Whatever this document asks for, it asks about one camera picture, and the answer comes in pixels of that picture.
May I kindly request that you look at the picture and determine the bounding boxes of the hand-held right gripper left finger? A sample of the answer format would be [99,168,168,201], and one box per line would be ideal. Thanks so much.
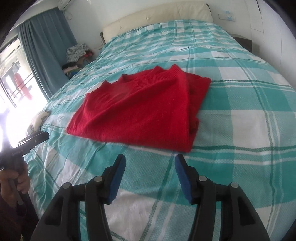
[30,154,126,241]

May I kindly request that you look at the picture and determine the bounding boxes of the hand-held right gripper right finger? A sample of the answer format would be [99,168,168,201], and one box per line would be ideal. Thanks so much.
[175,154,271,241]

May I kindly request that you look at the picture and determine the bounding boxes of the red knit sweater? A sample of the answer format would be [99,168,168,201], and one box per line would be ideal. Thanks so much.
[67,65,212,153]

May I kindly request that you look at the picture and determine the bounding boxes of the person's left forearm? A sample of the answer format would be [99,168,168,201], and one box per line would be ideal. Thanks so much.
[0,192,40,241]

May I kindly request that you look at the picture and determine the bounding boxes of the pile of clothes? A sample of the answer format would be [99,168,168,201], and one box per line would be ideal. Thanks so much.
[62,44,94,78]

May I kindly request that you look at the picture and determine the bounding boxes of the person's left hand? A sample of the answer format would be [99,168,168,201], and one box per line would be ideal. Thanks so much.
[0,161,31,206]

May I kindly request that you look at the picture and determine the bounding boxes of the beige cushion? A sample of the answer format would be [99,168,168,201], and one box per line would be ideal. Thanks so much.
[29,111,51,135]

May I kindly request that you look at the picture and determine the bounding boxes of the black window railing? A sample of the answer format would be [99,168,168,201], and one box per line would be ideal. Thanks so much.
[0,58,35,108]

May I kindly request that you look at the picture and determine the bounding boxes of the red hanging garment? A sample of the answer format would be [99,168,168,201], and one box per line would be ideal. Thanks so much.
[13,72,33,100]

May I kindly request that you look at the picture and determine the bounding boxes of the bed with teal plaid cover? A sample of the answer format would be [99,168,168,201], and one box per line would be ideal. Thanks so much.
[23,20,296,241]

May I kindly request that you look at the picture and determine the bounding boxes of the blue curtain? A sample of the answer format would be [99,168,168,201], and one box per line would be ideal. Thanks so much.
[17,7,78,100]

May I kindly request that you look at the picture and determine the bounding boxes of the dark wooden nightstand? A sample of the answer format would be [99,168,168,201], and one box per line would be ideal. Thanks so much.
[231,34,252,49]

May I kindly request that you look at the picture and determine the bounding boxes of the cream padded headboard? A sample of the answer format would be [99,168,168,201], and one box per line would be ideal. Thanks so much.
[100,2,213,45]

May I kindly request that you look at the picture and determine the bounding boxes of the white wardrobe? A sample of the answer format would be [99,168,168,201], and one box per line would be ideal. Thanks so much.
[245,0,296,77]

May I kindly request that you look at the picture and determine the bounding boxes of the white wall switch panel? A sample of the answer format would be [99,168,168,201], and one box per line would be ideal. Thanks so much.
[218,10,235,21]

